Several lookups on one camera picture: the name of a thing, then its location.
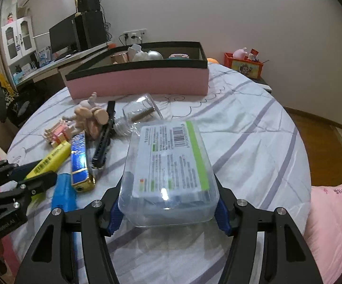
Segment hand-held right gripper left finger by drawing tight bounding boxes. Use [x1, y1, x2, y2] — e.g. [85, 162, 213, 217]
[14, 180, 130, 284]

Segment black power cables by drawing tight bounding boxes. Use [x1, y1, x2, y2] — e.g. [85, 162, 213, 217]
[100, 0, 143, 48]

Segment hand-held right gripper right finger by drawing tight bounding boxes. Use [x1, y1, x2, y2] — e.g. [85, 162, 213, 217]
[212, 173, 322, 284]

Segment black computer monitor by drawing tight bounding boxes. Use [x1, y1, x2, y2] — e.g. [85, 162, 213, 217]
[49, 16, 78, 54]

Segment black computer tower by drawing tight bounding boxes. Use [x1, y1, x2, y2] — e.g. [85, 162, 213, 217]
[75, 11, 108, 51]

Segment clear glass bulb bottle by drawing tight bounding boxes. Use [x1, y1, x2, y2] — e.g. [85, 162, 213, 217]
[114, 93, 164, 139]

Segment white desk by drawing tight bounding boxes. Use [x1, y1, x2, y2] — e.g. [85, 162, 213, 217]
[11, 42, 112, 95]

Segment clear plastic box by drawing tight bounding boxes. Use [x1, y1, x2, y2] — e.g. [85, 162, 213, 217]
[118, 120, 221, 228]

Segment pink embroidered quilt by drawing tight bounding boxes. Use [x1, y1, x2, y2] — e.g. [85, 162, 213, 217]
[303, 177, 342, 284]

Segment black office chair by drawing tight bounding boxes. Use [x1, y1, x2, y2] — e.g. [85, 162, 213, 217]
[7, 86, 66, 128]

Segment blue and gold lighter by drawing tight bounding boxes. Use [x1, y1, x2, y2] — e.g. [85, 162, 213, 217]
[70, 130, 96, 193]

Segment blue highlighter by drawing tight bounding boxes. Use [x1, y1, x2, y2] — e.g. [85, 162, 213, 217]
[51, 173, 79, 213]

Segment white glass-door cabinet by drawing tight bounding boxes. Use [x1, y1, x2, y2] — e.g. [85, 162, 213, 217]
[0, 16, 37, 74]

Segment black speaker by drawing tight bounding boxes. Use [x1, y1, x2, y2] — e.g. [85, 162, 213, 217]
[78, 0, 100, 13]

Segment white wall outlet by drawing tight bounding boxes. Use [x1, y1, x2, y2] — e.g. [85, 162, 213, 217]
[123, 29, 147, 39]

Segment yellow highlighter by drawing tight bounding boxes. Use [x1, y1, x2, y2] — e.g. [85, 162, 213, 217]
[24, 140, 71, 181]

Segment small pink block toy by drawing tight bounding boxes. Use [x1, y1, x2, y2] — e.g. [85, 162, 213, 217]
[42, 118, 78, 149]

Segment red plastic crate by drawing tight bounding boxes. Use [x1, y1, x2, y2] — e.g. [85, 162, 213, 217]
[224, 52, 264, 79]

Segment pink storage box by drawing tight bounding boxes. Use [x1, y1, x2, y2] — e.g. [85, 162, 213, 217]
[65, 41, 210, 100]

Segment blue white box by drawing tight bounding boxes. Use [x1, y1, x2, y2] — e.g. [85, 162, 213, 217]
[36, 47, 52, 66]

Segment small beige doll figure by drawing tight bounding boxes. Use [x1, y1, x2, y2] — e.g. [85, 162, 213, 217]
[73, 92, 110, 140]

